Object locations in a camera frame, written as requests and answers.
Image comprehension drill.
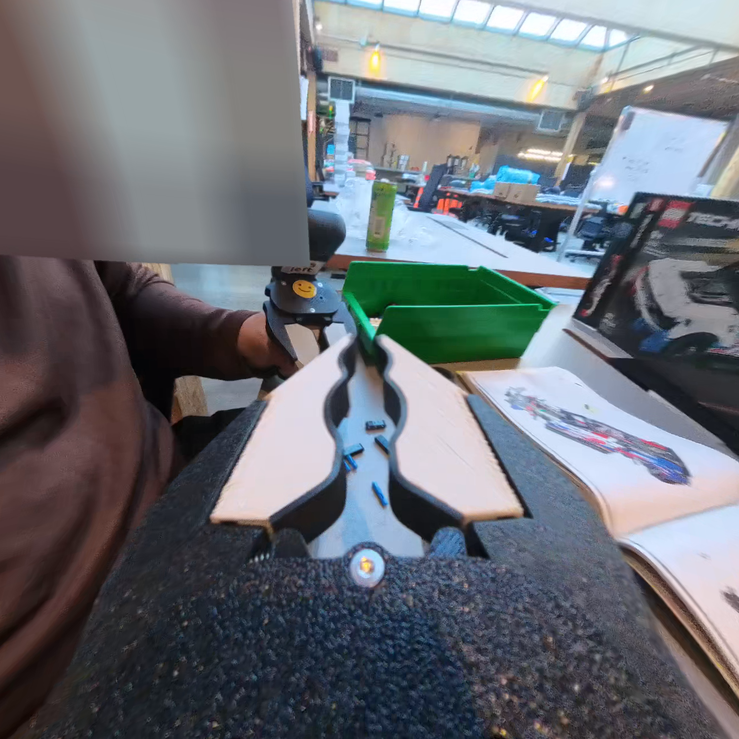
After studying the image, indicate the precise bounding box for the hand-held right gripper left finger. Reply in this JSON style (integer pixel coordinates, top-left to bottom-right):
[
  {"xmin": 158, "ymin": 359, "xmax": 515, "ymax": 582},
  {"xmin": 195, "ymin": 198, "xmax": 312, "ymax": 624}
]
[{"xmin": 209, "ymin": 335, "xmax": 358, "ymax": 540}]

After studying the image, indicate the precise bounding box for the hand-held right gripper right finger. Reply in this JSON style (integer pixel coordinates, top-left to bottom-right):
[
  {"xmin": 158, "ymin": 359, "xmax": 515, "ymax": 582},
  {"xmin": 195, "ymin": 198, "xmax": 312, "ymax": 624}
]
[{"xmin": 374, "ymin": 336, "xmax": 525, "ymax": 540}]

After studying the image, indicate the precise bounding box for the person's left forearm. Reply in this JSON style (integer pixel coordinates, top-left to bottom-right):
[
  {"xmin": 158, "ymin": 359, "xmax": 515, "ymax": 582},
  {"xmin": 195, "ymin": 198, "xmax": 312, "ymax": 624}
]
[{"xmin": 95, "ymin": 260, "xmax": 261, "ymax": 382}]

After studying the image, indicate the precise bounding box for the white desk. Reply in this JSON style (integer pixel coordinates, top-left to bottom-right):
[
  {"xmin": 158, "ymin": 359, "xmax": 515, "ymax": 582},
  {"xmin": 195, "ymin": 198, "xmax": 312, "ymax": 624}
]
[{"xmin": 306, "ymin": 300, "xmax": 739, "ymax": 739}]

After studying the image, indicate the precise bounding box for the person's left hand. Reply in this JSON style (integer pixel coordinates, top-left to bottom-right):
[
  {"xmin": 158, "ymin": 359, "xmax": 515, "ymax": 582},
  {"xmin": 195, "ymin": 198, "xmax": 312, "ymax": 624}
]
[{"xmin": 238, "ymin": 311, "xmax": 301, "ymax": 380}]

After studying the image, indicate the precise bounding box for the wooden table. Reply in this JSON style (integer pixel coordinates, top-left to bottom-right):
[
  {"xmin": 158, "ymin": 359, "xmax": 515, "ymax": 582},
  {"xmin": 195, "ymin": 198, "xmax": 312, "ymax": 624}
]
[{"xmin": 141, "ymin": 262, "xmax": 209, "ymax": 422}]

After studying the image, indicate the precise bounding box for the green drink can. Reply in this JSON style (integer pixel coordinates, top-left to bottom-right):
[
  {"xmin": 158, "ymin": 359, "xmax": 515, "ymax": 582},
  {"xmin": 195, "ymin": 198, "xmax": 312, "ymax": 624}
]
[{"xmin": 365, "ymin": 180, "xmax": 398, "ymax": 253}]

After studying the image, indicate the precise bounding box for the clear plastic wrap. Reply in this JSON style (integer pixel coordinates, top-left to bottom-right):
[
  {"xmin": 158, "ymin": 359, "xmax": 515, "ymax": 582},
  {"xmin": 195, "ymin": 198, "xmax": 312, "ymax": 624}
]
[{"xmin": 335, "ymin": 176, "xmax": 373, "ymax": 240}]

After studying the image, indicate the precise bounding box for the green plastic bin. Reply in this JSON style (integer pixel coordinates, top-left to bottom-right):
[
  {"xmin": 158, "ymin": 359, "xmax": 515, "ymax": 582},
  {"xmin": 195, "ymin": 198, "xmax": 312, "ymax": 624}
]
[{"xmin": 342, "ymin": 261, "xmax": 558, "ymax": 364}]

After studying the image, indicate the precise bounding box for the open instruction booklet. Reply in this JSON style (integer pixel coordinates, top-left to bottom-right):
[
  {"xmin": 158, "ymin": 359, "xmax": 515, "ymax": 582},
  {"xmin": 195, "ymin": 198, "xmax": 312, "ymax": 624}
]
[{"xmin": 456, "ymin": 366, "xmax": 739, "ymax": 694}]

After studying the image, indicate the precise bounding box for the person's brown sweater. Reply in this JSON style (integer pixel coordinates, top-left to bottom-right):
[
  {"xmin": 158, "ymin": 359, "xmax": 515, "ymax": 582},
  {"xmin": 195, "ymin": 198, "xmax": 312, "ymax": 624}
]
[{"xmin": 0, "ymin": 257, "xmax": 191, "ymax": 739}]

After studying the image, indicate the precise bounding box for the long wooden workbench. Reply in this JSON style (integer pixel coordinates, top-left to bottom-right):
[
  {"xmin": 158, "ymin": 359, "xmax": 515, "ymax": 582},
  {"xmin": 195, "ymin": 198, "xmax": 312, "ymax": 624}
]
[{"xmin": 439, "ymin": 187, "xmax": 601, "ymax": 216}]

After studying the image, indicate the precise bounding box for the black toy set box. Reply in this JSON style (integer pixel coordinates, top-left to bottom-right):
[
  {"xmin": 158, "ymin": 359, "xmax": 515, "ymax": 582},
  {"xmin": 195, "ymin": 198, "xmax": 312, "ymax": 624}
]
[{"xmin": 572, "ymin": 192, "xmax": 739, "ymax": 361}]

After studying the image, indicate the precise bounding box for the whiteboard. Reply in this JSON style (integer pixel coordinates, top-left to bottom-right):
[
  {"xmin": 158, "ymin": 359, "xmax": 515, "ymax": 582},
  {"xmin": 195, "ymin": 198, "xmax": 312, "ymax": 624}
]
[{"xmin": 589, "ymin": 107, "xmax": 731, "ymax": 203}]

